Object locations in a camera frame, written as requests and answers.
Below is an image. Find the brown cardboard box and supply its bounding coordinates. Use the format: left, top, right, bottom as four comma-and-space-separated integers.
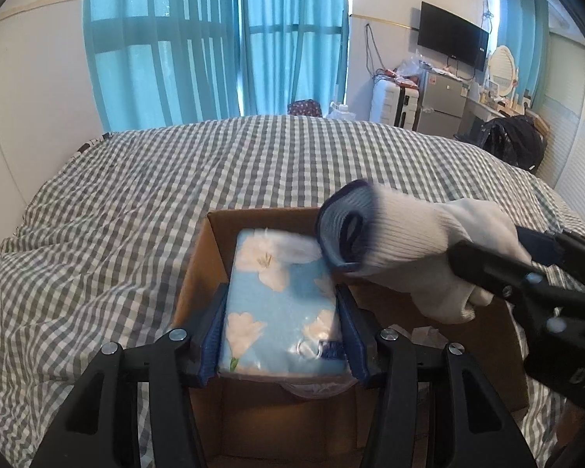
168, 207, 530, 468

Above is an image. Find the wooden dressing desk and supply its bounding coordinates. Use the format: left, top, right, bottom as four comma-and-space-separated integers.
461, 95, 538, 130

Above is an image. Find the crumpled white paper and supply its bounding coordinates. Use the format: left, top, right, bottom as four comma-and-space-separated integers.
400, 324, 450, 352

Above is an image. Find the round white vanity mirror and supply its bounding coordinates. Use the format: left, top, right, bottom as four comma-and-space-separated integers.
487, 45, 518, 99

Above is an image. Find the white suitcase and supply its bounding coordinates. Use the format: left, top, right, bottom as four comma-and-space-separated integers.
369, 78, 423, 130

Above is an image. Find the blue floral tissue pack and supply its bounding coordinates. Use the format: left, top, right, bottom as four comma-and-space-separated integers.
218, 228, 348, 382

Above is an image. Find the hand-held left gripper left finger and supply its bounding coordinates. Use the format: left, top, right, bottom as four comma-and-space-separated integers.
30, 284, 229, 468

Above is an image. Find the black backpack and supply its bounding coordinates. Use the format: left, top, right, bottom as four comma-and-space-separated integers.
472, 116, 548, 172

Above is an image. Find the grey checked bed cover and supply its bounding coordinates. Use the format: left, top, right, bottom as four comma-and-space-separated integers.
0, 114, 585, 468

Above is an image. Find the black wall cable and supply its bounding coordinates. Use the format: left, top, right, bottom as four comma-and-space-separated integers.
363, 23, 387, 78

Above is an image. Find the narrow teal curtain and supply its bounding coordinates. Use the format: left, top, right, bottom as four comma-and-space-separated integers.
494, 0, 550, 104

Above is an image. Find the clear plastic bag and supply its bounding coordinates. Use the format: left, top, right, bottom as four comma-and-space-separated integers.
395, 53, 436, 85

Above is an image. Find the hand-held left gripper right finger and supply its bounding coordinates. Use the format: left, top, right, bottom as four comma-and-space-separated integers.
336, 284, 538, 468

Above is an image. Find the silver mini fridge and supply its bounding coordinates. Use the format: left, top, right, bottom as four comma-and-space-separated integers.
417, 69, 469, 138

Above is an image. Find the white sock with navy cuff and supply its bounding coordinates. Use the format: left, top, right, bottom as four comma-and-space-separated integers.
316, 179, 532, 325

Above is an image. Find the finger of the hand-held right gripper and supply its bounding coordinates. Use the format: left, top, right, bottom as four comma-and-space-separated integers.
447, 241, 569, 339
516, 225, 585, 298

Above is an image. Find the black wall television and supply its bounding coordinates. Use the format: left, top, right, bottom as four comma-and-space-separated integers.
417, 1, 490, 73

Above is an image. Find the dark floral bag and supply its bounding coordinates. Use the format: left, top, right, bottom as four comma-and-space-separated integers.
287, 100, 323, 118

